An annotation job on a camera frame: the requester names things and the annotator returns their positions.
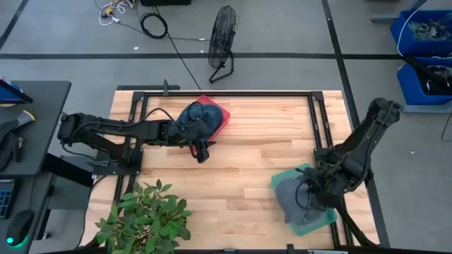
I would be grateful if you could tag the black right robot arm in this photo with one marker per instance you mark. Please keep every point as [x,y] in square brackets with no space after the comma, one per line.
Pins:
[363,144]

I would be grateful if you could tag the blue storage bin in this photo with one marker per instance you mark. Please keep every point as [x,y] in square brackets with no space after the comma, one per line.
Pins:
[416,84]
[423,33]

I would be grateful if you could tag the black floor fan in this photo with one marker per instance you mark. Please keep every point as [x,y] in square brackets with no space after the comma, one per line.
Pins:
[221,37]

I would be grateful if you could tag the pink plastic bin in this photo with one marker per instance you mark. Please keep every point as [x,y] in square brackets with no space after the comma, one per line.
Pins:
[224,118]

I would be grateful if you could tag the green potted plant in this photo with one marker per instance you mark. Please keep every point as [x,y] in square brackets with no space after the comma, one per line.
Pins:
[148,218]

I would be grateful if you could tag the teal plastic bin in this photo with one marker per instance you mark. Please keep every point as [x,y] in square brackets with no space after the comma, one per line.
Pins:
[310,227]

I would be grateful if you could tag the black side desk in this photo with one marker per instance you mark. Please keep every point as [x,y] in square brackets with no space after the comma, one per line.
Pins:
[39,120]

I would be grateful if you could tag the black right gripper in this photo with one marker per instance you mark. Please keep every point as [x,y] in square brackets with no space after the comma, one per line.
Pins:
[318,187]

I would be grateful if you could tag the black computer mouse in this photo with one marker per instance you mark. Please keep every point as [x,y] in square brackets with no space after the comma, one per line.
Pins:
[19,227]

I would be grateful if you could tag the grey hat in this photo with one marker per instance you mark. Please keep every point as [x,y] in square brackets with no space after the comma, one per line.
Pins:
[293,204]

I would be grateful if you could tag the black box on floor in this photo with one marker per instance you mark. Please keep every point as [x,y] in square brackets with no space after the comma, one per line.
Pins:
[165,2]

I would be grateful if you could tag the dark cloth on desk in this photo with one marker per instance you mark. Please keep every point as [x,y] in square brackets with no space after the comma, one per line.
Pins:
[10,137]

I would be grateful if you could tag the black metal table frame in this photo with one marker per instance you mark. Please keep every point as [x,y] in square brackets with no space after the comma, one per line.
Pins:
[247,94]

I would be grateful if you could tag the dark blue hat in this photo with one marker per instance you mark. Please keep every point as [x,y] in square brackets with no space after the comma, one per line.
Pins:
[212,114]

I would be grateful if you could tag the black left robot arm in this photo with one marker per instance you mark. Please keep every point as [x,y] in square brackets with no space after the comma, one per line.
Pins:
[113,130]

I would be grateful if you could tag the black keyboard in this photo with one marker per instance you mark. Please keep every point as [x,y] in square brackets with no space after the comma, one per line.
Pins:
[5,199]

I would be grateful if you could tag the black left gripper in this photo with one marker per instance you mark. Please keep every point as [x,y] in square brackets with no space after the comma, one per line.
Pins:
[190,130]

